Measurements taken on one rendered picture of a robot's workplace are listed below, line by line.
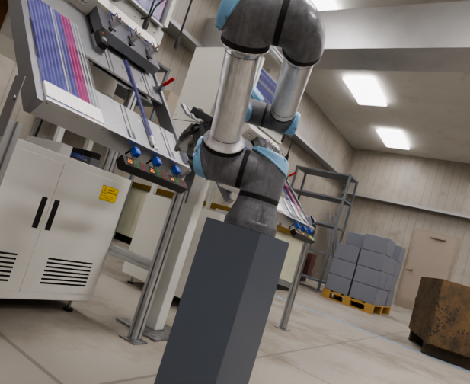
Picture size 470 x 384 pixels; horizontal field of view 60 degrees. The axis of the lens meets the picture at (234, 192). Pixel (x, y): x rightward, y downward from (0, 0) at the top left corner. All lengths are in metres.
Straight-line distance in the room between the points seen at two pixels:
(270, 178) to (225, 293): 0.33
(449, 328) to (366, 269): 2.59
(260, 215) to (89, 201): 0.89
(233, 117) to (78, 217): 0.93
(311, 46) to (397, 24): 4.58
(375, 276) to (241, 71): 5.79
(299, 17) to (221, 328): 0.74
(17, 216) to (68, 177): 0.23
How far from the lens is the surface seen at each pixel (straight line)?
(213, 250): 1.11
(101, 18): 1.85
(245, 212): 1.10
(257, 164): 1.12
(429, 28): 5.39
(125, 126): 1.52
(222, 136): 1.08
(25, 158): 1.62
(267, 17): 0.93
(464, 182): 12.54
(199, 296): 1.12
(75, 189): 1.74
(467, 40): 5.24
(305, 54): 0.97
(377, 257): 6.61
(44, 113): 1.30
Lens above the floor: 0.53
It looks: 6 degrees up
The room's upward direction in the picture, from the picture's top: 17 degrees clockwise
